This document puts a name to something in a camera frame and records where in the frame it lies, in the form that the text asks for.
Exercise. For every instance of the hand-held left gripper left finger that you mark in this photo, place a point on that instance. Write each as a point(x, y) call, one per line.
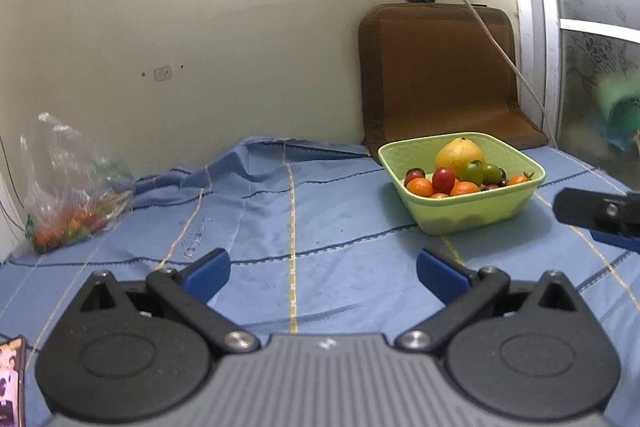
point(207, 269)

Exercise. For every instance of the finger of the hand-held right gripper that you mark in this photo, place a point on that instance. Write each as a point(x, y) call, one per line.
point(622, 242)
point(580, 207)

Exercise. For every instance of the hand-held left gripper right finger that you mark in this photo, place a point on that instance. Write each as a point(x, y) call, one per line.
point(442, 272)

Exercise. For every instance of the light green plastic basin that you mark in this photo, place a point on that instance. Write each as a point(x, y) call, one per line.
point(470, 217)

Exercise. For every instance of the orange cherry tomato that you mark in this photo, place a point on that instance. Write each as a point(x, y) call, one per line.
point(519, 179)

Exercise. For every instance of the red cherry tomato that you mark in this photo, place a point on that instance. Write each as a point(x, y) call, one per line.
point(443, 180)

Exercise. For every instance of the green cherry tomato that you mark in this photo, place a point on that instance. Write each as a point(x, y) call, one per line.
point(471, 172)
point(492, 174)

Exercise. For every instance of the large yellow citrus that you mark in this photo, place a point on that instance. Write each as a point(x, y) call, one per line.
point(457, 154)

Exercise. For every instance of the blurred green container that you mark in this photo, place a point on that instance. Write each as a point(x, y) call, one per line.
point(620, 107)

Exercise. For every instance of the blue striped blanket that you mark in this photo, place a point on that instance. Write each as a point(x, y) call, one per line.
point(325, 217)

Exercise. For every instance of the clear plastic bag of produce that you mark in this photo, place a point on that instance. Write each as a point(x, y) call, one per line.
point(75, 187)

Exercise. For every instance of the brown woven seat cushion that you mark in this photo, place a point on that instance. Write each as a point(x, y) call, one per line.
point(430, 72)

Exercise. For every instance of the printed booklet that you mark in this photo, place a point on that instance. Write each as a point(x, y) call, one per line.
point(11, 382)

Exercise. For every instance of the white window frame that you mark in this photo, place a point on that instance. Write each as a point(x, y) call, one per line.
point(542, 32)

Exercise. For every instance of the white wall plate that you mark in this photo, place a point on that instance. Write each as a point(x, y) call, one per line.
point(162, 73)

